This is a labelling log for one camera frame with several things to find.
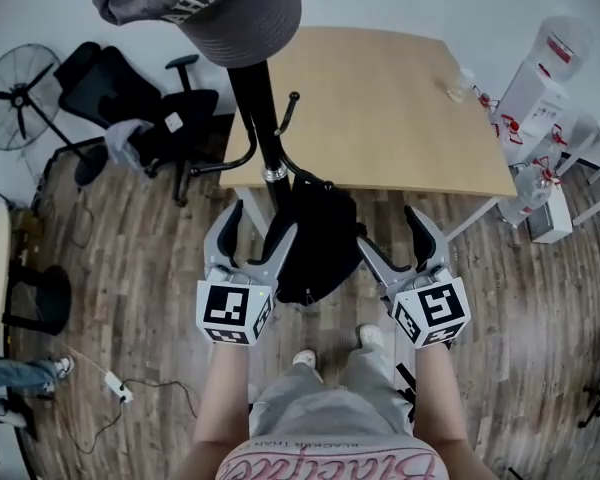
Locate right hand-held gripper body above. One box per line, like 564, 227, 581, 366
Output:
379, 262, 470, 350

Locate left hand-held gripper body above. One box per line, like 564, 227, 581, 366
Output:
195, 260, 280, 347

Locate black backpack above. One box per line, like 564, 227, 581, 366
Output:
247, 169, 369, 307

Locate black coat rack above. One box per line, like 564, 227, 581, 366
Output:
189, 60, 336, 215

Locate person's right forearm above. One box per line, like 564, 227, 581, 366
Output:
413, 340, 499, 480

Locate person's left forearm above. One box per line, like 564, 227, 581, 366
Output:
177, 342, 255, 480

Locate person's right white shoe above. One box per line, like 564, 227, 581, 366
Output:
357, 323, 384, 350

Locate clear water jug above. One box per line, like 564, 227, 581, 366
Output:
472, 85, 502, 119
534, 15, 596, 83
497, 155, 565, 228
547, 122, 571, 150

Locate white box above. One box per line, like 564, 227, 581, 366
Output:
527, 185, 575, 245

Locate light wooden table white legs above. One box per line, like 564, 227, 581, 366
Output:
218, 26, 519, 257

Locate grey cloth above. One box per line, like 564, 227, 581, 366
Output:
103, 119, 154, 169

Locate person's grey trousers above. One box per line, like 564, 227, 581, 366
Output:
249, 337, 416, 442

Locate white power strip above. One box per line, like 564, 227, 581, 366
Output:
103, 370, 134, 405

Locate clear plastic bottle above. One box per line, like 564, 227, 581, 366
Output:
442, 66, 477, 103

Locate black office chair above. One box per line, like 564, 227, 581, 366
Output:
53, 41, 221, 207

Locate white water dispenser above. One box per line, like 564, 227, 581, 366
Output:
497, 60, 571, 155

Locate person's pink print shirt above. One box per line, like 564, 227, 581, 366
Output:
214, 435, 451, 480

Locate black stool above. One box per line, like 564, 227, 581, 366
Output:
2, 264, 72, 338

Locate grey cap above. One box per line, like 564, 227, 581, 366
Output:
84, 0, 304, 69

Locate large black floor fan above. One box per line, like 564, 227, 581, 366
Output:
0, 42, 110, 188

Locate black cable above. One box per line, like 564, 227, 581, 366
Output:
62, 377, 201, 457

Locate white cable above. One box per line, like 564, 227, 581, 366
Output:
67, 345, 109, 377

